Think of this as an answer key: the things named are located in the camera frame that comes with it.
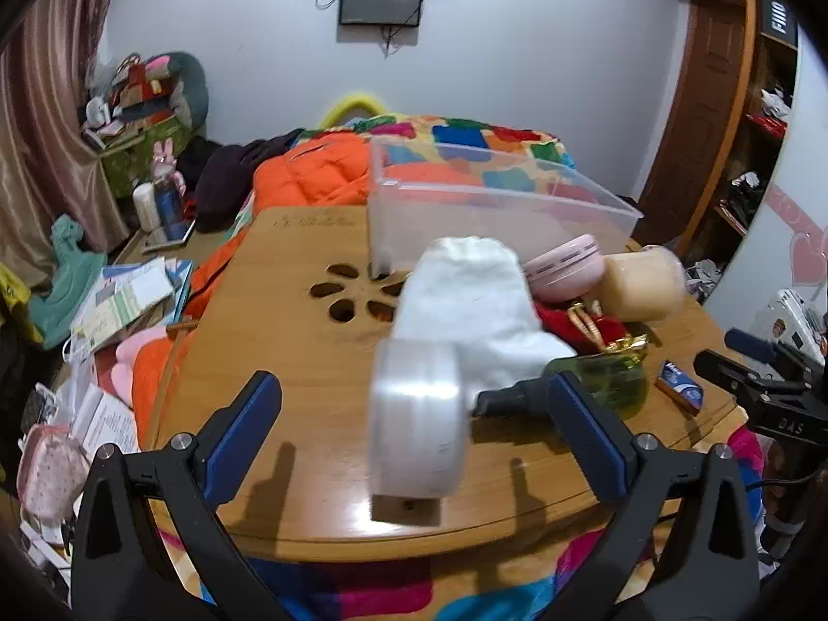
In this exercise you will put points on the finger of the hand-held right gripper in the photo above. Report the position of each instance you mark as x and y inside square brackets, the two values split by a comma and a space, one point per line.
[753, 344]
[737, 376]

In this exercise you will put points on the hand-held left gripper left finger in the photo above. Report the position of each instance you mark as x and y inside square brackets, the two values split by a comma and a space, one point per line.
[249, 427]

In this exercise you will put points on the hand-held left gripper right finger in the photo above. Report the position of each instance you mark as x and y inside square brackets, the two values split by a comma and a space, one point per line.
[592, 433]

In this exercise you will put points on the green bottle with black cap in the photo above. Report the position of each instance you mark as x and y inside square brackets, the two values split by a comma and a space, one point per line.
[614, 383]

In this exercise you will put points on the small blue box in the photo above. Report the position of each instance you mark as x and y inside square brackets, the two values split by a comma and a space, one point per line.
[679, 388]

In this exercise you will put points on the cream jar with clear lid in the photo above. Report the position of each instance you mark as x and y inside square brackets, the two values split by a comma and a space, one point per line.
[640, 284]

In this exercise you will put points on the white round jar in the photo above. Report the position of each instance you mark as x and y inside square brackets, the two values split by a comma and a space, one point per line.
[417, 414]

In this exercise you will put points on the pink round case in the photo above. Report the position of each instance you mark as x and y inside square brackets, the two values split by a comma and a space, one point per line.
[563, 265]

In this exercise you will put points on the white cloth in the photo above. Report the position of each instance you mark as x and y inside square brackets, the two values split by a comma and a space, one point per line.
[466, 297]

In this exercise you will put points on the clear plastic storage box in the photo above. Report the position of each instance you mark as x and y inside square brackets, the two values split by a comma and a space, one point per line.
[453, 220]

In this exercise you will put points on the white printed bag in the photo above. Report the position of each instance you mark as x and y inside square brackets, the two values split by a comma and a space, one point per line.
[789, 317]

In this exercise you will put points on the wooden desk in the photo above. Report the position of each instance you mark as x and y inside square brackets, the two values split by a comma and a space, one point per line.
[291, 349]

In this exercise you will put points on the gold ornament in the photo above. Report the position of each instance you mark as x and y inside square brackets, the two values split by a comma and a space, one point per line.
[622, 344]

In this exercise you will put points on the pink heart sticker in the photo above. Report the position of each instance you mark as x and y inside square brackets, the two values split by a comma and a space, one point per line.
[802, 239]

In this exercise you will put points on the pile of papers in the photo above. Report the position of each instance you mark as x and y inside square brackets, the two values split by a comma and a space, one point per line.
[123, 297]

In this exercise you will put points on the wooden shelf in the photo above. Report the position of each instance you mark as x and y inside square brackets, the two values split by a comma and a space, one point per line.
[763, 142]

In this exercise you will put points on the pink dotted pouch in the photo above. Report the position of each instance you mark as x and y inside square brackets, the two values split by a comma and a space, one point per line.
[48, 472]

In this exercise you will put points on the dark tablet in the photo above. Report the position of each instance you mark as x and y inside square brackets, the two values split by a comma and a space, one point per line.
[169, 236]

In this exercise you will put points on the wooden door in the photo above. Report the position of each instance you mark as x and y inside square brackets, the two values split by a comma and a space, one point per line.
[705, 110]

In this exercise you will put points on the teal plush dinosaur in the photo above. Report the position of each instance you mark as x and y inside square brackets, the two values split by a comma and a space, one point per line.
[64, 271]

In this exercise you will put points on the white bottle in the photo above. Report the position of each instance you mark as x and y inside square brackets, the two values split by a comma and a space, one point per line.
[145, 207]

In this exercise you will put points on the dark clothes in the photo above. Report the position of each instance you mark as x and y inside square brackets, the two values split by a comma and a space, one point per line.
[226, 174]

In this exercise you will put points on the orange padded jacket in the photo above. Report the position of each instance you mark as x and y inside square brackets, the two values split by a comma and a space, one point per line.
[310, 174]

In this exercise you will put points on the yellow cloth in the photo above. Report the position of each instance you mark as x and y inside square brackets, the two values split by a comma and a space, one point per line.
[10, 297]

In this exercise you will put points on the pink rabbit toy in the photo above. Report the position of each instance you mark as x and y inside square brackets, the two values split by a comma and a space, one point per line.
[165, 162]

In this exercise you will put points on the green patterned box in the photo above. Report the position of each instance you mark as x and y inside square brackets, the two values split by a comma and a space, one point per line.
[129, 162]

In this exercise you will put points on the colourful patchwork blanket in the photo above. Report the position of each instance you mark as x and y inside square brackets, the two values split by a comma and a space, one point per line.
[466, 132]

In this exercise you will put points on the grey pillow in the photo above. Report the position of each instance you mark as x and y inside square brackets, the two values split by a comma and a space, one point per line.
[191, 90]

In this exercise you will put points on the yellow cushion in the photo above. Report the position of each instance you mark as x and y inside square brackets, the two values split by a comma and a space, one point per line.
[352, 100]

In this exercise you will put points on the pile of boxes and toys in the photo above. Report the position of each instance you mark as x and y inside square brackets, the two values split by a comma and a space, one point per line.
[139, 94]

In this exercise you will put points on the pink curtain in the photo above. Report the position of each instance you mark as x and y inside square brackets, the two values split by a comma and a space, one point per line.
[39, 142]

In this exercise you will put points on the small black monitor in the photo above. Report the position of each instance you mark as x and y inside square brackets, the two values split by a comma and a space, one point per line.
[381, 0]

